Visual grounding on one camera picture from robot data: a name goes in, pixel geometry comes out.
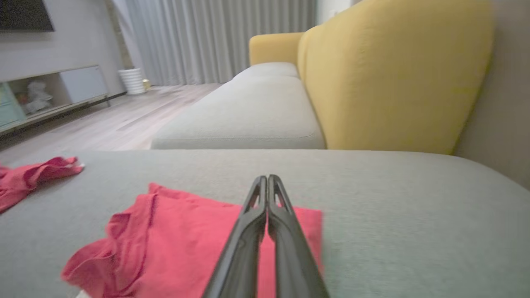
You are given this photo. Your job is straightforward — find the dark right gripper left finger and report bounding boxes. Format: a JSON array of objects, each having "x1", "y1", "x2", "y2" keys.
[{"x1": 202, "y1": 175, "x2": 268, "y2": 298}]

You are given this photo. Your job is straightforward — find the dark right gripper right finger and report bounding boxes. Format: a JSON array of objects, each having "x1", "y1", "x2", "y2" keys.
[{"x1": 267, "y1": 174, "x2": 330, "y2": 298}]

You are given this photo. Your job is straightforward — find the red basketball jersey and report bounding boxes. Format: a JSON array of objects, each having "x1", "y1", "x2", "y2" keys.
[{"x1": 61, "y1": 183, "x2": 324, "y2": 298}]

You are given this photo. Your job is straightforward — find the red shorts with white band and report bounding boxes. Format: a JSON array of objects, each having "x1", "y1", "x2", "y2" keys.
[{"x1": 0, "y1": 156, "x2": 85, "y2": 214}]

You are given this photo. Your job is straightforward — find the large grey sofa seat cushion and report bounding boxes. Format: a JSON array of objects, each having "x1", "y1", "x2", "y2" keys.
[{"x1": 0, "y1": 149, "x2": 530, "y2": 298}]

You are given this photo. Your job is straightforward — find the white ribbed planter pot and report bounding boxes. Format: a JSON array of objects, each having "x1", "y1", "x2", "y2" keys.
[{"x1": 118, "y1": 67, "x2": 146, "y2": 96}]

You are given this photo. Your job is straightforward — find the large yellow sofa back cushion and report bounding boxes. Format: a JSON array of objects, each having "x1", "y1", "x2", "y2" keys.
[{"x1": 297, "y1": 0, "x2": 496, "y2": 155}]

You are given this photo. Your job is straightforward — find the small yellow sofa back cushion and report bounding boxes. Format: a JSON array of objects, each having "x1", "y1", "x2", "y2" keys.
[{"x1": 248, "y1": 32, "x2": 305, "y2": 67}]

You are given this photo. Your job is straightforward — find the grey pleated curtain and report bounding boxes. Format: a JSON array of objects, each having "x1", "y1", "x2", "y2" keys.
[{"x1": 111, "y1": 0, "x2": 318, "y2": 87}]

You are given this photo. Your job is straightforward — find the low grey tv cabinet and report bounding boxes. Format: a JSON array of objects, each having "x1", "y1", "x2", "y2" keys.
[{"x1": 0, "y1": 64, "x2": 111, "y2": 136}]

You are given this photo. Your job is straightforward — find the pale plush toy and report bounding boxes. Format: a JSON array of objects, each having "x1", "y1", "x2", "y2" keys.
[{"x1": 24, "y1": 80, "x2": 54, "y2": 114}]

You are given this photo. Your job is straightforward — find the grey sofa backrest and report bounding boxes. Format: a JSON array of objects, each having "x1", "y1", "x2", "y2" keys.
[{"x1": 453, "y1": 0, "x2": 530, "y2": 192}]

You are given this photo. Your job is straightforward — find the black television screen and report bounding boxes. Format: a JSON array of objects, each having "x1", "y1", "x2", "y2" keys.
[{"x1": 0, "y1": 0, "x2": 55, "y2": 33}]

